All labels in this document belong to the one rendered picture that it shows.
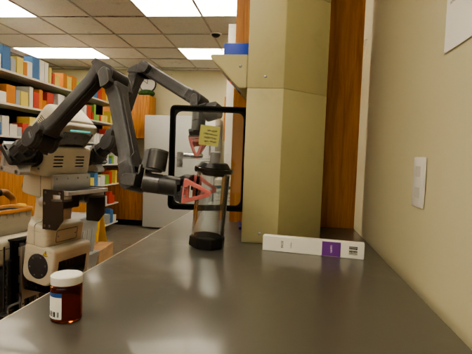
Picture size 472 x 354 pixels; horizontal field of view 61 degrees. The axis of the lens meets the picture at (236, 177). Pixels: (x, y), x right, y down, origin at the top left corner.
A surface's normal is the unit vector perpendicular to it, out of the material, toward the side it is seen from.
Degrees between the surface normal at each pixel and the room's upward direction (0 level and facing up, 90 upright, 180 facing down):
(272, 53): 90
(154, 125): 90
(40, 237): 90
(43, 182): 90
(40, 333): 1
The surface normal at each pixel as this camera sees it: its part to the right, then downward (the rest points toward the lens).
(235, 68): -0.12, 0.05
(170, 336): 0.04, -1.00
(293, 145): 0.61, 0.07
